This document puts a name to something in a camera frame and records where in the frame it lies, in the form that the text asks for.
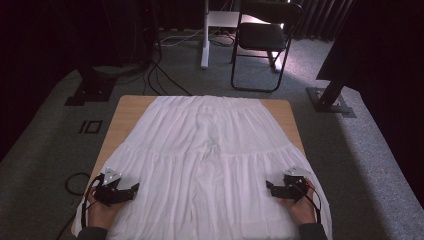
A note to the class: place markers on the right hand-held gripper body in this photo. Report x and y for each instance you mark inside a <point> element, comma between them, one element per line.
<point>293,188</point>

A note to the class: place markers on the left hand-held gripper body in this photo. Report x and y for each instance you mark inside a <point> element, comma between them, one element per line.
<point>111,195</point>

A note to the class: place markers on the white tiered skirt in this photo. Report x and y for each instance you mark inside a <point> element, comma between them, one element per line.
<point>206,150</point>

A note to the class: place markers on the person's left hand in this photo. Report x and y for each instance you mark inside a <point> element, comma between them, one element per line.
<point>101,215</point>

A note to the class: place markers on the person's right hand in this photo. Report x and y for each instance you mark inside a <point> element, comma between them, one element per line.
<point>303,211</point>

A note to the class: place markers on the black slanted stand with base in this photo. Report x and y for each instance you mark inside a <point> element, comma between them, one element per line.
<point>330,96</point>

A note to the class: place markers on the black stand with flat base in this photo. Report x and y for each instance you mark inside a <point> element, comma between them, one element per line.
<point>91,90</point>

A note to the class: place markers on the black folding chair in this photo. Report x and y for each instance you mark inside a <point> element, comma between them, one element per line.
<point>261,36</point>

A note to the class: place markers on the black drape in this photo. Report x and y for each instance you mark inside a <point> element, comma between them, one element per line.
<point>383,50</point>
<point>30,66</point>

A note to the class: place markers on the dark equipment tower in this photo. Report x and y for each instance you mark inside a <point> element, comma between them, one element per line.
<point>140,33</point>

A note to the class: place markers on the dark pleated curtain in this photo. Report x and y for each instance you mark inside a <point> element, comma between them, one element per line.
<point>320,20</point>

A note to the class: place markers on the white desk frame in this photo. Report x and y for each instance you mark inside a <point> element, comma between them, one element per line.
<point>205,43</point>

